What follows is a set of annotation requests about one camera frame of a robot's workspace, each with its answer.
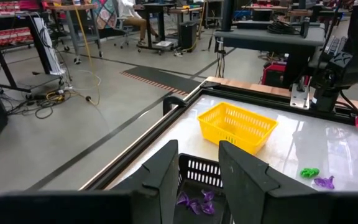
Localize black cable coil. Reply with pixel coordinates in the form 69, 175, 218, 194
266, 20, 301, 35

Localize dark floor mat orange-striped edge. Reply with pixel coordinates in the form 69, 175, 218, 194
119, 65, 202, 98

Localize grey desk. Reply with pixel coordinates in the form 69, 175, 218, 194
213, 21, 326, 90

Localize tangled floor cables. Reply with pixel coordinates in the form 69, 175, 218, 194
6, 70, 102, 121

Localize black gantry post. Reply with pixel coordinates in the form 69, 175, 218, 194
221, 0, 236, 32

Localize red box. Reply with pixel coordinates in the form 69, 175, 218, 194
261, 60, 288, 87

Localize wooden top table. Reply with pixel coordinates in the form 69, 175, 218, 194
42, 2, 104, 60

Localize black bin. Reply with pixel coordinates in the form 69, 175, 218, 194
178, 21, 198, 51

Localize yellow cable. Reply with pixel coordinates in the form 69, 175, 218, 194
73, 6, 102, 106

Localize office chair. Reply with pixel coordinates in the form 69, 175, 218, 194
113, 17, 136, 50

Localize colourful patchwork quilt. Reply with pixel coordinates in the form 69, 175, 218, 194
91, 0, 118, 30

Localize black frame clamp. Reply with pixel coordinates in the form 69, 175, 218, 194
162, 95, 188, 116

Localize black plastic basket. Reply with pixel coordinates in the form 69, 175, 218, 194
177, 152, 232, 224

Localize black standing desk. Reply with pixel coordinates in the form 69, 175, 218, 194
135, 2, 204, 56

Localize person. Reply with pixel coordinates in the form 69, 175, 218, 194
116, 0, 160, 47

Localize white leaning panel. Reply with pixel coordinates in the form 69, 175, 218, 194
31, 16, 65, 77

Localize yellow plastic basket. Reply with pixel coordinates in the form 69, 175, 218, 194
196, 101, 279, 156

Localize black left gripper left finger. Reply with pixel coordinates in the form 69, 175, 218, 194
112, 139, 180, 224

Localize black frame table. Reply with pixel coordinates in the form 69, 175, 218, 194
0, 11, 65, 94

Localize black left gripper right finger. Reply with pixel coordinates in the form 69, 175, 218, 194
218, 139, 319, 224

